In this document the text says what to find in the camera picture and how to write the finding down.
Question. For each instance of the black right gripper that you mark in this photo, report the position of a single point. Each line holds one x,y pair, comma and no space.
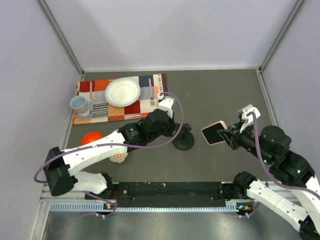
231,137

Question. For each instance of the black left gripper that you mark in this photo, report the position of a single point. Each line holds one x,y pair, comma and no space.
172,126

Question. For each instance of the black phone pink case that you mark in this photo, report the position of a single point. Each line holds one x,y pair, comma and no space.
211,135

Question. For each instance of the black phone stand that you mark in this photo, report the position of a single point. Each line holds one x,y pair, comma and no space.
185,139

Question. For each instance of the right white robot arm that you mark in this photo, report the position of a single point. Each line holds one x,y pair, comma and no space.
286,169

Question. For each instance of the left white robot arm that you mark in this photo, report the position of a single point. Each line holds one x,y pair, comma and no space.
64,168

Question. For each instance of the colourful patchwork placemat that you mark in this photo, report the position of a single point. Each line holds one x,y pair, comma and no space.
103,112

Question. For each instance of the white round plate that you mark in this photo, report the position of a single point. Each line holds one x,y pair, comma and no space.
122,92

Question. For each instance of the orange bowl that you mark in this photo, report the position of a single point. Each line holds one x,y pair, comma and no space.
91,137

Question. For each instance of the light blue mug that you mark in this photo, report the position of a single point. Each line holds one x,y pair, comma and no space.
81,105

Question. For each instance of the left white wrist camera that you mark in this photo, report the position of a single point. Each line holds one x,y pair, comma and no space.
166,103

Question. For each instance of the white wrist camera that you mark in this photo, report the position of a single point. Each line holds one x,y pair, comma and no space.
166,103
246,116

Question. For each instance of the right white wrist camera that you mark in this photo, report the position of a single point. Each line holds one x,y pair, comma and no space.
246,116

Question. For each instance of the pink handled fork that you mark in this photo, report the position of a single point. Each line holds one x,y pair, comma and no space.
152,100

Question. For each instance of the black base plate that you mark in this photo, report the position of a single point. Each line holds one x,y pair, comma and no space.
170,194

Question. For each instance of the pink handled knife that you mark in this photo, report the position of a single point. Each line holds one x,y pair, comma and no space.
91,92

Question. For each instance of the right aluminium frame post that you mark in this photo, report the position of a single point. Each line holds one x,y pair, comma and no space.
282,33

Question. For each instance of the aluminium frame post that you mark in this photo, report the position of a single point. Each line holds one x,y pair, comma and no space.
60,35
282,33

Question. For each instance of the left aluminium frame post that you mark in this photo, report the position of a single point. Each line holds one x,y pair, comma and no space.
60,35

